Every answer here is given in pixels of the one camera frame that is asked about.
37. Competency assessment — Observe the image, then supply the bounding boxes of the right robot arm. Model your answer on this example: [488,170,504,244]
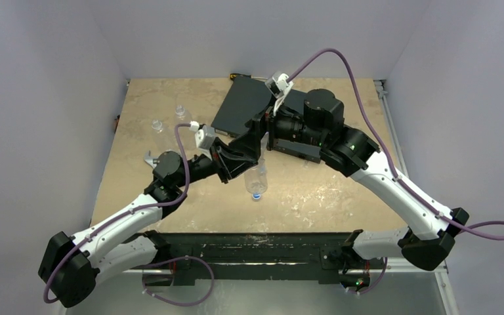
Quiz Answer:
[229,89,469,271]

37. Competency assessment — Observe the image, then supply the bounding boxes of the aluminium frame rail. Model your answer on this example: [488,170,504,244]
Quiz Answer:
[382,259,448,274]

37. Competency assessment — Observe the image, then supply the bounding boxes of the red handled adjustable wrench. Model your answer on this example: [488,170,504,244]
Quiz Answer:
[144,150,157,168]

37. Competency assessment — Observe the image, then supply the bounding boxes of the clear plastic bottle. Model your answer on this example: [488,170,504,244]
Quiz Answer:
[151,119,165,136]
[175,105,192,124]
[244,133,268,197]

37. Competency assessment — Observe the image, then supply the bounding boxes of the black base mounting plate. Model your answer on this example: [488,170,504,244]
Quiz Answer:
[141,231,384,289]

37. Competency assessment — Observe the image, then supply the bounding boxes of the purple cable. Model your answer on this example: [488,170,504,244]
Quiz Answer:
[43,123,215,307]
[286,48,504,297]

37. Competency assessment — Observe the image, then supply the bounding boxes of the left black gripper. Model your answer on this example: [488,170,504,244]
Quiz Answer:
[175,136,257,188]

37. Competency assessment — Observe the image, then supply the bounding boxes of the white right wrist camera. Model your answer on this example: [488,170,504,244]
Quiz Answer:
[264,72,294,116]

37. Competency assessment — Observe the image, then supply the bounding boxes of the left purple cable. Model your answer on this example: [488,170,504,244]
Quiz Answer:
[43,123,215,307]

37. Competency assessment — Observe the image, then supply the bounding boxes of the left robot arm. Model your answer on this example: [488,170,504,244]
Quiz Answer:
[38,142,265,308]

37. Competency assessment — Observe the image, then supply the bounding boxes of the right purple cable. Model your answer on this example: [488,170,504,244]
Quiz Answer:
[286,48,504,297]

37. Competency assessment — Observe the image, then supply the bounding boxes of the black flat electronics box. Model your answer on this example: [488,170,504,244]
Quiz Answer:
[211,77,321,163]

